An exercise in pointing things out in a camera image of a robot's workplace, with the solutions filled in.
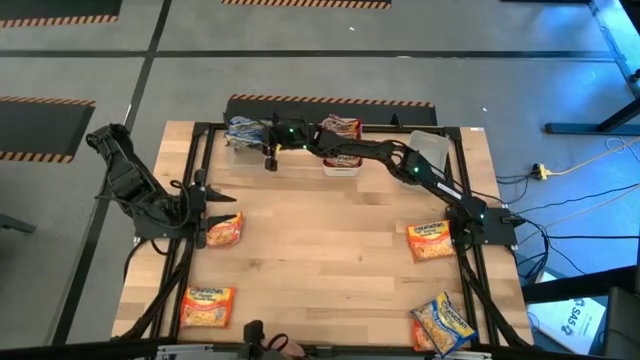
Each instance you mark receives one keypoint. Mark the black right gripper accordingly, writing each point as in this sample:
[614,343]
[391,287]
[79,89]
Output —
[292,135]

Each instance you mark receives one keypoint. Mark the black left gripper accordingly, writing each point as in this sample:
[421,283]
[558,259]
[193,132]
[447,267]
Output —
[200,210]

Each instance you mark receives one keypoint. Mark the red Maruchan ramen pack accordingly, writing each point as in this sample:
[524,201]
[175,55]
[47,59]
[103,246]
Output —
[345,132]
[345,161]
[342,121]

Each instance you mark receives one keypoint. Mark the pale grey plastic bin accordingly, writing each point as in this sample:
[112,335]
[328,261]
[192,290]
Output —
[430,147]

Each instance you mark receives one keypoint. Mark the orange Maruchan ramen pack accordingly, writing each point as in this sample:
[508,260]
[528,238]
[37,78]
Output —
[430,242]
[207,307]
[227,235]
[420,339]

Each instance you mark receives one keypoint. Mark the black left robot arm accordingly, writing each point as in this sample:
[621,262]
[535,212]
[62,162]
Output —
[125,180]

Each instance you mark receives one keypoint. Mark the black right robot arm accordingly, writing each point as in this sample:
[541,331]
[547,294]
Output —
[380,150]

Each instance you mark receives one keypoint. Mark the clear plastic bin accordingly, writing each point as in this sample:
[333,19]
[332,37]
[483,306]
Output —
[250,162]

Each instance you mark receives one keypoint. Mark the hazard-striped black floor mat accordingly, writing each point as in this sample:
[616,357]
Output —
[350,112]
[50,10]
[300,3]
[40,130]

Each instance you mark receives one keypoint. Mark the white plastic bin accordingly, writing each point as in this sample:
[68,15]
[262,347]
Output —
[342,172]

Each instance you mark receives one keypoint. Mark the person's hand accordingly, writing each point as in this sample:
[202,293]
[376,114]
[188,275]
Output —
[294,351]

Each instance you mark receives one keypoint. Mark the black rig crossbeam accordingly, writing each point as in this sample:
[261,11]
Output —
[75,352]

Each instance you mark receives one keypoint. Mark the dark grey furniture foot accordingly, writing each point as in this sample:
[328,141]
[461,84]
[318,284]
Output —
[15,224]

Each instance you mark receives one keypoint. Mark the yellow power plug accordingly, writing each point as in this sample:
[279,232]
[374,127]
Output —
[540,171]

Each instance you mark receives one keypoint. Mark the black rig beam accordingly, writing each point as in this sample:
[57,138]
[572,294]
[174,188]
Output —
[575,287]

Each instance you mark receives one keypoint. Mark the white cardboard box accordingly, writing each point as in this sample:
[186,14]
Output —
[570,325]

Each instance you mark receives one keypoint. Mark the dark grey chair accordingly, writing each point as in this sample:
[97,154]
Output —
[625,325]

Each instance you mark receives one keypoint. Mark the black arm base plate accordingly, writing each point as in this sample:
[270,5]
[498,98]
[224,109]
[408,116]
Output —
[142,233]
[500,235]

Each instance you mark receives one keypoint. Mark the silver metal bracket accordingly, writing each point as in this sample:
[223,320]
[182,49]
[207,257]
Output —
[462,355]
[185,349]

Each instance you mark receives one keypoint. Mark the grey table-level camera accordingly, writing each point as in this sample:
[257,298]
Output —
[324,351]

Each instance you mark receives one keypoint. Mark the black desk leg frame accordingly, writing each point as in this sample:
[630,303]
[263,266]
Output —
[575,128]

